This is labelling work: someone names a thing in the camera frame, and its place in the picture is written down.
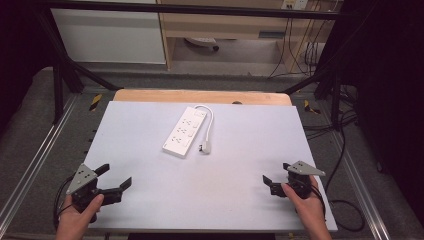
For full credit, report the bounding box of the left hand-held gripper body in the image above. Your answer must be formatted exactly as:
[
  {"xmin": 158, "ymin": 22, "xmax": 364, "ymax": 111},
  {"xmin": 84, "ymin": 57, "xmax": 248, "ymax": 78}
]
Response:
[{"xmin": 65, "ymin": 162, "xmax": 123, "ymax": 215}]

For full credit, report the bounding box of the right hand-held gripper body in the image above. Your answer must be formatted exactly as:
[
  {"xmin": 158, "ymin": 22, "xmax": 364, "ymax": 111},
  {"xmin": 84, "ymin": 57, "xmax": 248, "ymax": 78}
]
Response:
[{"xmin": 269, "ymin": 160, "xmax": 327, "ymax": 200}]

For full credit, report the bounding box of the person's right hand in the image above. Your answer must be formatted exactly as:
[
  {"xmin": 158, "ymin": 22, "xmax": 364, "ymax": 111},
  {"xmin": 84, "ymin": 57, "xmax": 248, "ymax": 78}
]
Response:
[{"xmin": 281, "ymin": 174, "xmax": 333, "ymax": 240}]

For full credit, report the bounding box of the person's left hand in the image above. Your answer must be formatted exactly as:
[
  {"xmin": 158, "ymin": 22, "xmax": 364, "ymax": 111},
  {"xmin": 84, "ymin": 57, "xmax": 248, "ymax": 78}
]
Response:
[{"xmin": 54, "ymin": 193, "xmax": 105, "ymax": 240}]

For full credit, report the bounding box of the white plug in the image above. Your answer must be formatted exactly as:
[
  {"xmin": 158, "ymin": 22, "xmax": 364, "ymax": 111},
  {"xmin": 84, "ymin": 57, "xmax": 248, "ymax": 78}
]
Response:
[{"xmin": 198, "ymin": 141, "xmax": 212, "ymax": 156}]

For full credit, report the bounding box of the white power strip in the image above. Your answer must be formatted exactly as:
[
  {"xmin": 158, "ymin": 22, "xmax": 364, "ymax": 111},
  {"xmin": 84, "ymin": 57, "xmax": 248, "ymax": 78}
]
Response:
[{"xmin": 161, "ymin": 105, "xmax": 208, "ymax": 160}]

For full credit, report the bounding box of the black metal stand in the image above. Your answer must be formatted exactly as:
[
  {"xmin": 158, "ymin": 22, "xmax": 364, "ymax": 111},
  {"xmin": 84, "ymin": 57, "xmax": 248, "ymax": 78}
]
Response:
[
  {"xmin": 33, "ymin": 6, "xmax": 125, "ymax": 125},
  {"xmin": 282, "ymin": 19, "xmax": 348, "ymax": 132}
]

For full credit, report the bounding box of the wooden table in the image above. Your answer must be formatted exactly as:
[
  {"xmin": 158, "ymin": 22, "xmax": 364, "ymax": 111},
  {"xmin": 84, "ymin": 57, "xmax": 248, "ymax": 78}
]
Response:
[{"xmin": 112, "ymin": 88, "xmax": 294, "ymax": 107}]

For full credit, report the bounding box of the black curtain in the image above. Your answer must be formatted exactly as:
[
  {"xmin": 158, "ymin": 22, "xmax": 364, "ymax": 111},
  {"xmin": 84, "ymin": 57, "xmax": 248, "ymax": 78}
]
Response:
[
  {"xmin": 0, "ymin": 0, "xmax": 58, "ymax": 134},
  {"xmin": 336, "ymin": 0, "xmax": 424, "ymax": 218}
]

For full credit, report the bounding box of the white cabinet panel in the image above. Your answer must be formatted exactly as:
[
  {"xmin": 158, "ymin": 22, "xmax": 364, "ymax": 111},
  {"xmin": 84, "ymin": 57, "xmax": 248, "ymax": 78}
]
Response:
[{"xmin": 50, "ymin": 0, "xmax": 167, "ymax": 66}]

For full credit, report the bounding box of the grey chair base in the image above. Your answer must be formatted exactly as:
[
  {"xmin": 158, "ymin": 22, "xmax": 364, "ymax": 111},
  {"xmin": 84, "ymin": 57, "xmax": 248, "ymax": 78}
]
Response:
[{"xmin": 184, "ymin": 36, "xmax": 221, "ymax": 53}]

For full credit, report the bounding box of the light wooden desk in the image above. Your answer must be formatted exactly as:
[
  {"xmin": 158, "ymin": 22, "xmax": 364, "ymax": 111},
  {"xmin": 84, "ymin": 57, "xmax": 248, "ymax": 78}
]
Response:
[{"xmin": 156, "ymin": 0, "xmax": 344, "ymax": 72}]

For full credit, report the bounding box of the black metal crossbar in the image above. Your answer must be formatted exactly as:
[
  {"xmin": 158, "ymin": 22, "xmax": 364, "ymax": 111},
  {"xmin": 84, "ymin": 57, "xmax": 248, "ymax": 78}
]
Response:
[{"xmin": 46, "ymin": 0, "xmax": 345, "ymax": 20}]

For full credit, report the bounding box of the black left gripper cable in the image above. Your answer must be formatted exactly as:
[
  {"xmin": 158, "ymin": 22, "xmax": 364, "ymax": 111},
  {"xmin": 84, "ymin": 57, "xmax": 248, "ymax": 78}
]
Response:
[{"xmin": 52, "ymin": 172, "xmax": 78, "ymax": 232}]

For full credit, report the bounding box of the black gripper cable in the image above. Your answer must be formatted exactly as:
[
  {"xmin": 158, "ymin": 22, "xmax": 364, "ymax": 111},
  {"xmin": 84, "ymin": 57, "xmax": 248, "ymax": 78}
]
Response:
[
  {"xmin": 52, "ymin": 172, "xmax": 78, "ymax": 232},
  {"xmin": 310, "ymin": 128, "xmax": 366, "ymax": 233}
]

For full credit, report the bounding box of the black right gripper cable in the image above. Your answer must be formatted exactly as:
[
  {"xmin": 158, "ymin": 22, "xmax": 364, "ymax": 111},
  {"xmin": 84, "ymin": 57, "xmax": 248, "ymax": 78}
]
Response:
[{"xmin": 310, "ymin": 128, "xmax": 366, "ymax": 233}]

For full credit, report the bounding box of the aluminium rail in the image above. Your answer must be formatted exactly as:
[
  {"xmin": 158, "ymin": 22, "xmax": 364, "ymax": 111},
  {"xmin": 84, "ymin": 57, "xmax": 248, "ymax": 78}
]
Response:
[
  {"xmin": 329, "ymin": 128, "xmax": 392, "ymax": 240},
  {"xmin": 0, "ymin": 93, "xmax": 81, "ymax": 221}
]

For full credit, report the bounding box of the white power strip cable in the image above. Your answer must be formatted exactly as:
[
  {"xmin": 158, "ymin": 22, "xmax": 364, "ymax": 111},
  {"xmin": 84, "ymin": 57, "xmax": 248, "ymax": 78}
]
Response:
[{"xmin": 193, "ymin": 104, "xmax": 215, "ymax": 145}]

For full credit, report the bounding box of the bundle of black cables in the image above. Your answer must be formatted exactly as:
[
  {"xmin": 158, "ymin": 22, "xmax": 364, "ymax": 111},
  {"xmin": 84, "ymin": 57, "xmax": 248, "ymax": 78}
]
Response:
[{"xmin": 268, "ymin": 16, "xmax": 334, "ymax": 80}]

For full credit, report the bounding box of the white wall socket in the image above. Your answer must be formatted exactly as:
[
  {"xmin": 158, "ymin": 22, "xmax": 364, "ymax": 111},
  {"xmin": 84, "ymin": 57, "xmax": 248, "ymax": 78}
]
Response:
[{"xmin": 280, "ymin": 0, "xmax": 309, "ymax": 11}]

